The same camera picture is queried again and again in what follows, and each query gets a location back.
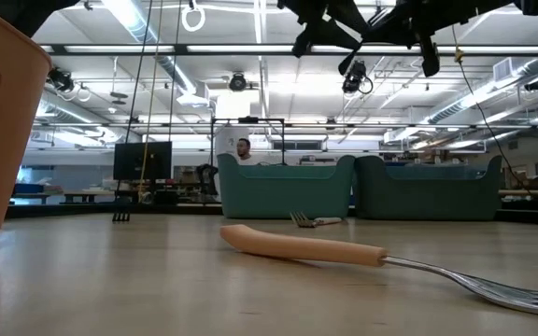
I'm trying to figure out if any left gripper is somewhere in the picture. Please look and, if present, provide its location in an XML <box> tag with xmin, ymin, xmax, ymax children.
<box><xmin>276</xmin><ymin>0</ymin><xmax>371</xmax><ymax>60</ymax></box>

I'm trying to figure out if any blue plastic bin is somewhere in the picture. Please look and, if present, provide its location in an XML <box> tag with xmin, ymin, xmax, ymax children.
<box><xmin>353</xmin><ymin>155</ymin><xmax>503</xmax><ymax>221</ymax></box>

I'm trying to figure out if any black overhead light beam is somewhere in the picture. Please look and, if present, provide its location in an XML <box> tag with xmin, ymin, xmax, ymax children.
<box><xmin>39</xmin><ymin>42</ymin><xmax>538</xmax><ymax>58</ymax></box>

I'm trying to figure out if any white-handled fork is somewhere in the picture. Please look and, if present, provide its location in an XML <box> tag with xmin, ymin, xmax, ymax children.
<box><xmin>289</xmin><ymin>211</ymin><xmax>344</xmax><ymax>229</ymax></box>

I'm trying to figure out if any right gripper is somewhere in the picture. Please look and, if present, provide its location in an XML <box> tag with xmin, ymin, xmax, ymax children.
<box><xmin>337</xmin><ymin>7</ymin><xmax>453</xmax><ymax>78</ymax></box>

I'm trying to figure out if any white hanging ring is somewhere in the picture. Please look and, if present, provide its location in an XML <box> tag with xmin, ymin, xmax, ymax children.
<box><xmin>180</xmin><ymin>2</ymin><xmax>207</xmax><ymax>33</ymax></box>

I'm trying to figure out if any yellow hanging rope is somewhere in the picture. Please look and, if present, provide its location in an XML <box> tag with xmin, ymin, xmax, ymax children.
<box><xmin>137</xmin><ymin>0</ymin><xmax>163</xmax><ymax>197</ymax></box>

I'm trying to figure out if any black hanging cable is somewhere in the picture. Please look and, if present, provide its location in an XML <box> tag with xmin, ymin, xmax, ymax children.
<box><xmin>123</xmin><ymin>0</ymin><xmax>154</xmax><ymax>144</ymax></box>
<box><xmin>168</xmin><ymin>0</ymin><xmax>182</xmax><ymax>143</ymax></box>
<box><xmin>450</xmin><ymin>22</ymin><xmax>534</xmax><ymax>197</ymax></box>

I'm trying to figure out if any black monitor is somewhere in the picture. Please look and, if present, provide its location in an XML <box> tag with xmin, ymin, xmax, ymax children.
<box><xmin>112</xmin><ymin>140</ymin><xmax>174</xmax><ymax>182</ymax></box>

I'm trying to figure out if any wooden workshop table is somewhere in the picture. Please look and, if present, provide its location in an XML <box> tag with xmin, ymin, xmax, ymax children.
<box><xmin>497</xmin><ymin>188</ymin><xmax>538</xmax><ymax>197</ymax></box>
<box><xmin>9</xmin><ymin>189</ymin><xmax>116</xmax><ymax>205</ymax></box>

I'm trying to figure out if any black ceiling camera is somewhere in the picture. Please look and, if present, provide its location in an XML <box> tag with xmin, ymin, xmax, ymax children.
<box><xmin>341</xmin><ymin>59</ymin><xmax>375</xmax><ymax>96</ymax></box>
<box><xmin>46</xmin><ymin>66</ymin><xmax>77</xmax><ymax>94</ymax></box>
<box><xmin>228</xmin><ymin>71</ymin><xmax>248</xmax><ymax>92</ymax></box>

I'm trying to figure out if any orange-handled fork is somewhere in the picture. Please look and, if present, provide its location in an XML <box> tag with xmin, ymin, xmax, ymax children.
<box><xmin>219</xmin><ymin>223</ymin><xmax>538</xmax><ymax>321</ymax></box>

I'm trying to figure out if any teal plastic bin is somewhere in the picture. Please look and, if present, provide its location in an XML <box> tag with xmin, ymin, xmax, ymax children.
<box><xmin>216</xmin><ymin>153</ymin><xmax>357</xmax><ymax>219</ymax></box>

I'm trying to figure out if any blue storage crate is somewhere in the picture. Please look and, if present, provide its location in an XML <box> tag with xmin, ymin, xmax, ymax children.
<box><xmin>10</xmin><ymin>182</ymin><xmax>46</xmax><ymax>195</ymax></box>

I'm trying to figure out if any person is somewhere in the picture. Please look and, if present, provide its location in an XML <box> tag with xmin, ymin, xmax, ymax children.
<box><xmin>235</xmin><ymin>137</ymin><xmax>254</xmax><ymax>166</ymax></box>

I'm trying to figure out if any black upright equipment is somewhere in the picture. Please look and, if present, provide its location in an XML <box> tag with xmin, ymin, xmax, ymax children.
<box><xmin>195</xmin><ymin>162</ymin><xmax>219</xmax><ymax>197</ymax></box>

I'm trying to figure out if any orange plastic bin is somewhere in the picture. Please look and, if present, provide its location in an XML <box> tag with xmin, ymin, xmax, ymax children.
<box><xmin>0</xmin><ymin>0</ymin><xmax>53</xmax><ymax>253</ymax></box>

